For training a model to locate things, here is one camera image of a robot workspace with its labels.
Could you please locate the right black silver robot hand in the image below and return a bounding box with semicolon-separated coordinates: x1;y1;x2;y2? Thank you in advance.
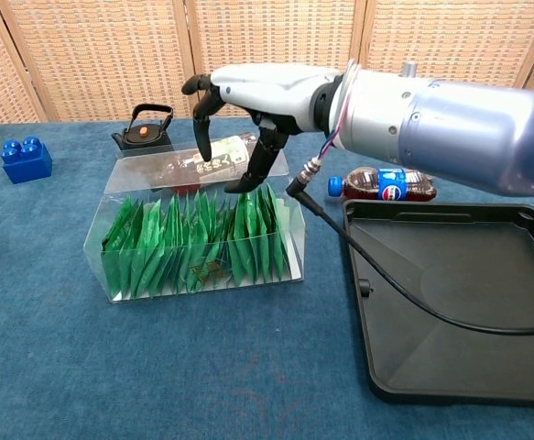
181;63;348;193

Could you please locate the clear box of green packets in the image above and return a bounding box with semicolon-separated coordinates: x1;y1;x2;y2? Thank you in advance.
82;145;307;304

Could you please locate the black square plastic tray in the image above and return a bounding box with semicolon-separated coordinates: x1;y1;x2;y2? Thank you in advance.
341;198;534;408

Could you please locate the black toy teapot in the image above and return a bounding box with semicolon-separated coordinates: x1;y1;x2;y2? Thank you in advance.
110;103;175;155

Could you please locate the cola bottle with blue label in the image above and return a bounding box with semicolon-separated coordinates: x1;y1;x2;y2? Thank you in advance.
326;167;437;204

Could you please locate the woven wicker folding screen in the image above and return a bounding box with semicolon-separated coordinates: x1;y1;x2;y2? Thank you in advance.
0;0;534;125

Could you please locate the blue toy building brick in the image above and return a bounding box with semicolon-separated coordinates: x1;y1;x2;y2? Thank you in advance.
0;136;53;185

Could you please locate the blue felt table cloth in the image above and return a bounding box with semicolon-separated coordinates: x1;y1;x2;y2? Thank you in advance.
0;116;534;440

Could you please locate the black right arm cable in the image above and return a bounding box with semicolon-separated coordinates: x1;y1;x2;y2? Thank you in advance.
286;135;534;336

